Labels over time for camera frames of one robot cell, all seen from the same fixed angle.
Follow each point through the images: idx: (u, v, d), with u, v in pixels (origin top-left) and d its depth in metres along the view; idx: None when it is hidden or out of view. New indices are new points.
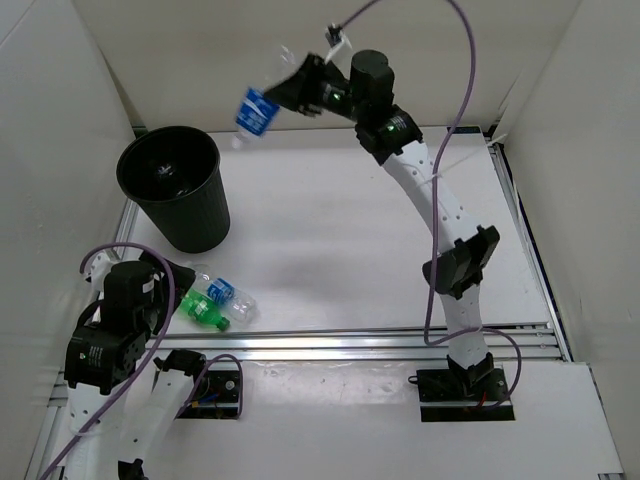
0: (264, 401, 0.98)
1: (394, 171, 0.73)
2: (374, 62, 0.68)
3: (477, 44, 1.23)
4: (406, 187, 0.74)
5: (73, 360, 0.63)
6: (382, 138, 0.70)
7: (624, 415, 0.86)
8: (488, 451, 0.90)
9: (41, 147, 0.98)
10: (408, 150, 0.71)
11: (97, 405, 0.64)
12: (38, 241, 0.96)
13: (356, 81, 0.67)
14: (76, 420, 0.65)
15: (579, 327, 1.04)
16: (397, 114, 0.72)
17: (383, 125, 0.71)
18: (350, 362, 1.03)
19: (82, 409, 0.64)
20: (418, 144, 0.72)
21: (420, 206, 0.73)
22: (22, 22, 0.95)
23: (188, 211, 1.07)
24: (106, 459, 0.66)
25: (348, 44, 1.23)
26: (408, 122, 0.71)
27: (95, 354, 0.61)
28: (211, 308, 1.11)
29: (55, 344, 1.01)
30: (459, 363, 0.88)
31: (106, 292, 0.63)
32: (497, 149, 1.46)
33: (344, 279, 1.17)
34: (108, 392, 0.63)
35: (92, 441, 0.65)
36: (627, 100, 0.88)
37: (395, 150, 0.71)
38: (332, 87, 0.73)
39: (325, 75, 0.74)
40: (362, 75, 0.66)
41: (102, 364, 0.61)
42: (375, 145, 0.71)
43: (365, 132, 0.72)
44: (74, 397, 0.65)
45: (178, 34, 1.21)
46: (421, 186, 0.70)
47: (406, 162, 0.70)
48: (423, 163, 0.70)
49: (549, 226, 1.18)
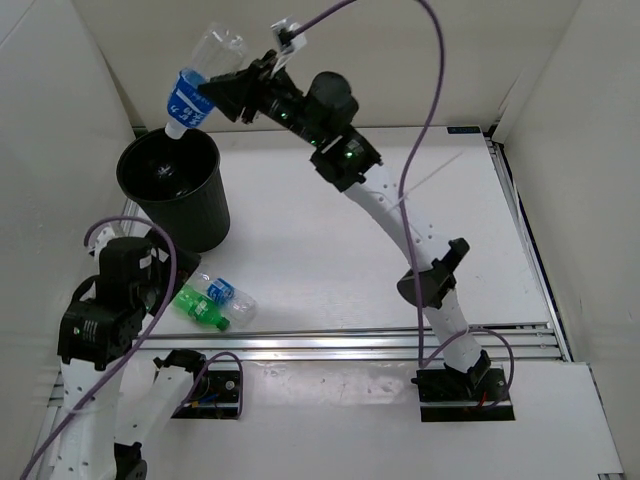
0: (264, 401, 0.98)
1: (354, 196, 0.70)
2: (335, 90, 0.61)
3: (476, 43, 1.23)
4: (369, 209, 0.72)
5: (67, 337, 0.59)
6: (342, 167, 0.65)
7: (624, 415, 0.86)
8: (489, 451, 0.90)
9: (41, 147, 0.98)
10: (371, 175, 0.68)
11: (91, 382, 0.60)
12: (38, 241, 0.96)
13: (316, 109, 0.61)
14: (71, 397, 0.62)
15: (579, 327, 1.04)
16: (354, 137, 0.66)
17: (341, 153, 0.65)
18: (349, 362, 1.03)
19: (77, 385, 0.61)
20: (378, 166, 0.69)
21: (388, 228, 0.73)
22: (22, 22, 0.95)
23: (189, 211, 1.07)
24: (101, 438, 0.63)
25: (347, 44, 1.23)
26: (365, 146, 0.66)
27: (89, 328, 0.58)
28: (211, 308, 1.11)
29: (54, 345, 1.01)
30: (458, 368, 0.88)
31: (101, 266, 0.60)
32: (497, 149, 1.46)
33: (343, 278, 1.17)
34: (103, 369, 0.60)
35: (88, 419, 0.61)
36: (627, 99, 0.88)
37: (357, 179, 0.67)
38: (282, 102, 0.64)
39: (279, 86, 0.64)
40: (326, 107, 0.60)
41: (97, 339, 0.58)
42: (335, 175, 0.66)
43: (321, 158, 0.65)
44: (68, 374, 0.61)
45: (177, 34, 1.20)
46: (389, 212, 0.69)
47: (371, 189, 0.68)
48: (388, 187, 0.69)
49: (549, 226, 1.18)
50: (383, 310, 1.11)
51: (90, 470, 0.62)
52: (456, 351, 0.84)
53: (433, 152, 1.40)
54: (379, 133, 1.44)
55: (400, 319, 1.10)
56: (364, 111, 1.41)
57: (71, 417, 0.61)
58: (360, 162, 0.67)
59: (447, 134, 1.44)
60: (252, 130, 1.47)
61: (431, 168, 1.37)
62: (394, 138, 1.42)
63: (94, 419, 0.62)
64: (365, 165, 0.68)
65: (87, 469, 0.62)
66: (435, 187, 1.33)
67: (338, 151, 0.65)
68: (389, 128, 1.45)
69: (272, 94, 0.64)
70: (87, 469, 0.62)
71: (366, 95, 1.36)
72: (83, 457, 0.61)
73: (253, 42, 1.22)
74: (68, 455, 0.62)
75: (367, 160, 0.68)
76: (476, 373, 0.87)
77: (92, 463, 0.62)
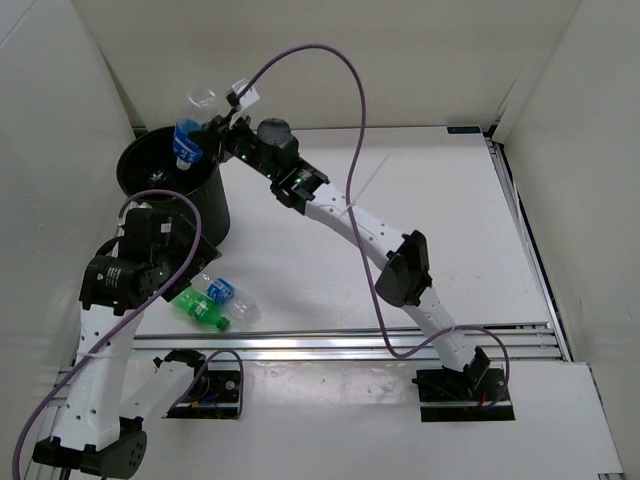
0: (264, 401, 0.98)
1: (313, 215, 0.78)
2: (279, 133, 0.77)
3: (476, 44, 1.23)
4: (329, 224, 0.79)
5: (88, 283, 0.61)
6: (296, 193, 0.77)
7: (624, 415, 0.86)
8: (489, 451, 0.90)
9: (41, 147, 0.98)
10: (320, 192, 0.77)
11: (111, 324, 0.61)
12: (38, 241, 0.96)
13: (265, 150, 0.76)
14: (87, 342, 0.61)
15: (579, 327, 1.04)
16: (303, 168, 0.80)
17: (292, 183, 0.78)
18: (350, 362, 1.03)
19: (94, 330, 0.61)
20: (326, 185, 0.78)
21: (349, 237, 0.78)
22: (22, 22, 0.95)
23: (189, 211, 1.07)
24: (111, 389, 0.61)
25: (347, 45, 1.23)
26: (313, 174, 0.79)
27: (112, 272, 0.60)
28: (211, 308, 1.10)
29: (54, 345, 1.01)
30: (454, 367, 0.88)
31: (128, 224, 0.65)
32: (497, 149, 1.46)
33: (342, 278, 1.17)
34: (122, 313, 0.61)
35: (102, 364, 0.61)
36: (627, 100, 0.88)
37: (307, 198, 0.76)
38: (242, 145, 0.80)
39: (239, 132, 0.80)
40: (271, 147, 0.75)
41: (119, 283, 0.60)
42: (291, 200, 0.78)
43: (278, 188, 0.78)
44: (86, 319, 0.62)
45: (177, 34, 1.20)
46: (340, 219, 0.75)
47: (320, 203, 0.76)
48: (337, 200, 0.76)
49: (549, 226, 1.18)
50: (383, 310, 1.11)
51: (99, 419, 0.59)
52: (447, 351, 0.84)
53: (433, 152, 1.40)
54: (379, 133, 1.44)
55: (400, 319, 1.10)
56: (364, 111, 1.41)
57: (86, 359, 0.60)
58: (312, 185, 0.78)
59: (447, 134, 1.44)
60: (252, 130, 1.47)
61: (431, 168, 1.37)
62: (394, 138, 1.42)
63: (108, 365, 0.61)
64: (315, 185, 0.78)
65: (95, 417, 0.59)
66: (435, 187, 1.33)
67: (290, 180, 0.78)
68: (389, 129, 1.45)
69: (235, 139, 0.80)
70: (95, 417, 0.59)
71: (366, 95, 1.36)
72: (93, 403, 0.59)
73: (253, 42, 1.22)
74: (76, 402, 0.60)
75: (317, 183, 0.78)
76: (476, 375, 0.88)
77: (100, 412, 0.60)
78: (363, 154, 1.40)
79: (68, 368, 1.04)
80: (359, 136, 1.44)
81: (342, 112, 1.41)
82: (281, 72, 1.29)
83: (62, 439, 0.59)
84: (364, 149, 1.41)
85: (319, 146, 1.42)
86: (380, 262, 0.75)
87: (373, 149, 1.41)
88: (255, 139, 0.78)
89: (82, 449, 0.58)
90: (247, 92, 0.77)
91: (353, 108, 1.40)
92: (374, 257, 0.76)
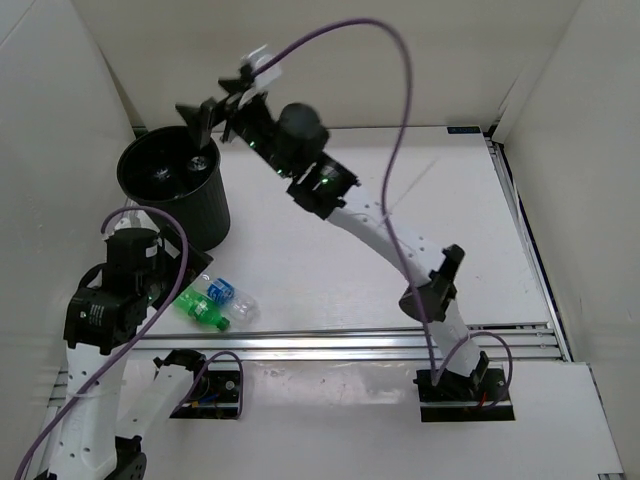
0: (264, 401, 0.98)
1: (340, 222, 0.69)
2: (305, 118, 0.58)
3: (476, 43, 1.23)
4: (356, 232, 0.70)
5: (73, 321, 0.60)
6: (320, 195, 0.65)
7: (624, 416, 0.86)
8: (489, 451, 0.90)
9: (41, 147, 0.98)
10: (350, 198, 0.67)
11: (97, 365, 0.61)
12: (38, 241, 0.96)
13: (286, 137, 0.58)
14: (74, 382, 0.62)
15: (579, 327, 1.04)
16: (328, 164, 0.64)
17: (315, 184, 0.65)
18: (349, 361, 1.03)
19: (81, 370, 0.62)
20: (356, 187, 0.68)
21: (379, 249, 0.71)
22: (23, 22, 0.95)
23: (189, 211, 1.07)
24: (104, 425, 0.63)
25: (347, 45, 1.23)
26: (342, 174, 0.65)
27: (96, 312, 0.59)
28: (211, 308, 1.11)
29: (55, 344, 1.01)
30: (461, 371, 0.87)
31: (109, 251, 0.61)
32: (497, 149, 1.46)
33: (342, 279, 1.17)
34: (108, 353, 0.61)
35: (90, 403, 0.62)
36: (627, 99, 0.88)
37: (337, 204, 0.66)
38: (253, 128, 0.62)
39: (255, 112, 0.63)
40: (295, 136, 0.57)
41: (103, 325, 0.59)
42: (314, 206, 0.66)
43: (295, 189, 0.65)
44: (72, 359, 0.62)
45: (177, 34, 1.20)
46: (375, 230, 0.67)
47: (353, 210, 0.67)
48: (370, 207, 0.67)
49: (549, 226, 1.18)
50: (383, 310, 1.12)
51: (92, 455, 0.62)
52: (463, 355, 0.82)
53: (433, 152, 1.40)
54: (379, 133, 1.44)
55: (400, 319, 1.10)
56: (364, 111, 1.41)
57: (75, 400, 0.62)
58: (340, 189, 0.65)
59: (447, 134, 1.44)
60: None
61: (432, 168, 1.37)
62: (394, 138, 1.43)
63: (98, 404, 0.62)
64: (344, 190, 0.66)
65: (89, 455, 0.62)
66: (434, 187, 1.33)
67: (311, 181, 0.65)
68: (389, 129, 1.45)
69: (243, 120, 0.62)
70: (88, 454, 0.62)
71: (366, 95, 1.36)
72: (85, 442, 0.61)
73: (253, 42, 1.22)
74: (70, 440, 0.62)
75: (345, 186, 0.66)
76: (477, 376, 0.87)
77: (93, 449, 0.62)
78: (363, 154, 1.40)
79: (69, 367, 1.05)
80: (359, 136, 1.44)
81: (342, 112, 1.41)
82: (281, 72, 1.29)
83: (58, 475, 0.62)
84: (364, 149, 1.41)
85: None
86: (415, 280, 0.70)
87: (373, 149, 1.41)
88: (276, 124, 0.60)
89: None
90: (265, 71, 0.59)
91: (353, 108, 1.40)
92: (408, 274, 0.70)
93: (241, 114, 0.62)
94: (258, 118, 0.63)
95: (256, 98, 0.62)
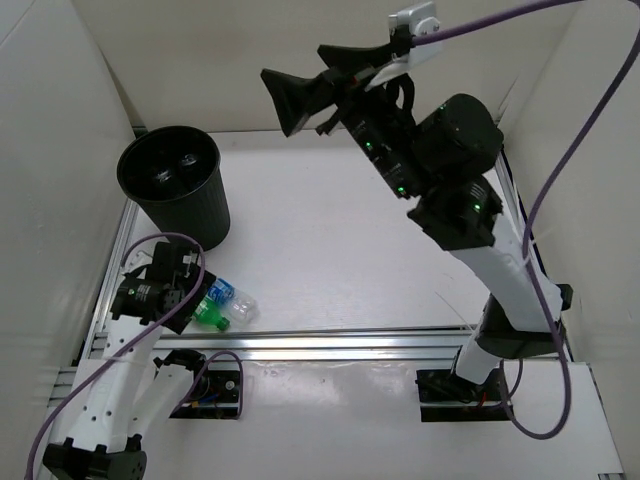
0: (264, 402, 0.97)
1: (477, 259, 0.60)
2: (475, 125, 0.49)
3: (476, 44, 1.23)
4: (483, 271, 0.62)
5: (121, 297, 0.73)
6: (466, 226, 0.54)
7: (624, 416, 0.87)
8: (489, 451, 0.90)
9: (41, 147, 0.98)
10: (501, 233, 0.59)
11: (135, 332, 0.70)
12: (38, 242, 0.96)
13: (454, 148, 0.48)
14: (111, 348, 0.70)
15: (579, 327, 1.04)
16: (474, 183, 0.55)
17: (462, 206, 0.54)
18: (349, 361, 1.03)
19: (119, 338, 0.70)
20: (502, 217, 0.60)
21: (502, 292, 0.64)
22: (22, 22, 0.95)
23: (191, 211, 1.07)
24: (126, 395, 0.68)
25: (347, 45, 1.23)
26: (487, 195, 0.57)
27: (143, 291, 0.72)
28: (211, 308, 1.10)
29: (55, 345, 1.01)
30: (471, 378, 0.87)
31: (156, 252, 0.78)
32: (497, 150, 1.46)
33: (342, 279, 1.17)
34: (147, 324, 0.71)
35: (122, 368, 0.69)
36: (627, 100, 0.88)
37: (490, 241, 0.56)
38: (376, 125, 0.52)
39: (374, 104, 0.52)
40: (473, 150, 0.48)
41: (147, 301, 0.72)
42: (458, 231, 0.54)
43: (425, 213, 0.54)
44: (114, 328, 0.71)
45: (177, 34, 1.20)
46: (516, 274, 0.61)
47: (503, 251, 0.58)
48: (513, 244, 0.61)
49: (549, 226, 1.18)
50: (383, 310, 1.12)
51: (112, 420, 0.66)
52: (489, 368, 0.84)
53: None
54: None
55: (399, 319, 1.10)
56: None
57: (109, 364, 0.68)
58: (486, 210, 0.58)
59: None
60: (252, 130, 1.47)
61: None
62: None
63: (127, 371, 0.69)
64: (491, 215, 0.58)
65: (110, 419, 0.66)
66: None
67: (456, 201, 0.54)
68: None
69: (368, 114, 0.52)
70: (109, 419, 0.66)
71: None
72: (109, 406, 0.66)
73: (253, 42, 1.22)
74: (93, 405, 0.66)
75: (490, 211, 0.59)
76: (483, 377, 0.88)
77: (114, 415, 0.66)
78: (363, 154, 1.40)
79: (68, 367, 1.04)
80: None
81: None
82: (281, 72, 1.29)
83: (76, 440, 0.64)
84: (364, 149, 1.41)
85: (319, 147, 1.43)
86: (528, 323, 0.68)
87: None
88: (435, 129, 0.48)
89: (94, 449, 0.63)
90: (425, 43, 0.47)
91: None
92: (520, 316, 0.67)
93: (359, 103, 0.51)
94: (378, 111, 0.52)
95: (396, 77, 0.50)
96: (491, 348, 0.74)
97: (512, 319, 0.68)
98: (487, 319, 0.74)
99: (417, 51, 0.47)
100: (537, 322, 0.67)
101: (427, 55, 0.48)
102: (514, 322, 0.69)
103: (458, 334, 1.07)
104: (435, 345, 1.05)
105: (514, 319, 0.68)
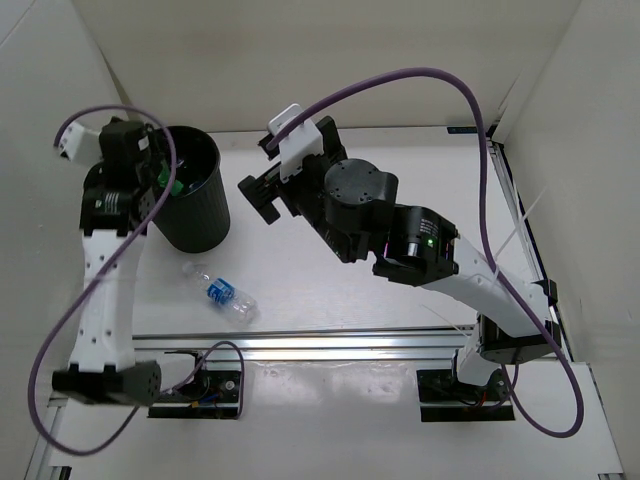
0: (264, 401, 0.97)
1: (447, 285, 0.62)
2: (356, 183, 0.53)
3: (476, 44, 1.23)
4: (460, 294, 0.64)
5: (87, 213, 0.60)
6: (423, 259, 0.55)
7: (624, 416, 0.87)
8: (489, 451, 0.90)
9: (41, 146, 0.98)
10: (462, 258, 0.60)
11: (115, 246, 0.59)
12: (38, 242, 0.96)
13: (349, 211, 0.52)
14: (92, 267, 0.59)
15: (579, 327, 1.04)
16: (422, 219, 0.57)
17: (414, 246, 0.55)
18: (350, 361, 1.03)
19: (98, 254, 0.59)
20: (461, 241, 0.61)
21: (486, 307, 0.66)
22: (22, 22, 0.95)
23: (189, 210, 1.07)
24: (123, 312, 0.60)
25: (348, 44, 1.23)
26: (438, 226, 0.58)
27: (111, 200, 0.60)
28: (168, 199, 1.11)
29: (55, 344, 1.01)
30: (475, 379, 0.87)
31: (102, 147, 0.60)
32: (497, 150, 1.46)
33: (342, 278, 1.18)
34: (126, 235, 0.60)
35: (110, 287, 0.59)
36: (628, 99, 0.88)
37: (453, 269, 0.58)
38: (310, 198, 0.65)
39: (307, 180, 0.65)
40: (364, 204, 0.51)
41: (118, 211, 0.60)
42: (420, 271, 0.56)
43: (384, 261, 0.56)
44: (87, 246, 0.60)
45: (176, 35, 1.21)
46: (491, 289, 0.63)
47: (468, 273, 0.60)
48: (478, 262, 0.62)
49: (549, 225, 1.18)
50: (382, 310, 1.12)
51: (114, 339, 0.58)
52: (489, 370, 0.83)
53: (432, 152, 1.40)
54: (379, 133, 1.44)
55: (399, 319, 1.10)
56: (364, 111, 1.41)
57: (95, 285, 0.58)
58: (441, 239, 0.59)
59: (447, 134, 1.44)
60: (252, 130, 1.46)
61: (432, 169, 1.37)
62: (394, 138, 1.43)
63: (117, 289, 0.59)
64: (447, 242, 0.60)
65: (111, 339, 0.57)
66: (433, 187, 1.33)
67: (413, 241, 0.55)
68: (388, 128, 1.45)
69: (304, 189, 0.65)
70: (112, 338, 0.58)
71: (367, 95, 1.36)
72: (107, 325, 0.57)
73: (253, 42, 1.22)
74: (90, 325, 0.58)
75: (447, 239, 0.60)
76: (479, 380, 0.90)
77: (115, 335, 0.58)
78: (363, 154, 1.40)
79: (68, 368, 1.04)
80: (360, 136, 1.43)
81: (342, 112, 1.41)
82: (281, 72, 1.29)
83: (80, 364, 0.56)
84: (364, 149, 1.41)
85: None
86: (517, 330, 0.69)
87: (373, 150, 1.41)
88: (330, 196, 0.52)
89: (102, 370, 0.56)
90: (288, 139, 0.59)
91: (353, 107, 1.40)
92: (511, 326, 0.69)
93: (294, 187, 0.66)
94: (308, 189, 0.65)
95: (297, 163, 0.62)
96: (498, 358, 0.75)
97: (505, 330, 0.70)
98: (482, 334, 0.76)
99: (286, 145, 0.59)
100: (526, 329, 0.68)
101: (302, 142, 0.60)
102: (508, 332, 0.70)
103: (454, 334, 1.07)
104: (435, 345, 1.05)
105: (507, 329, 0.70)
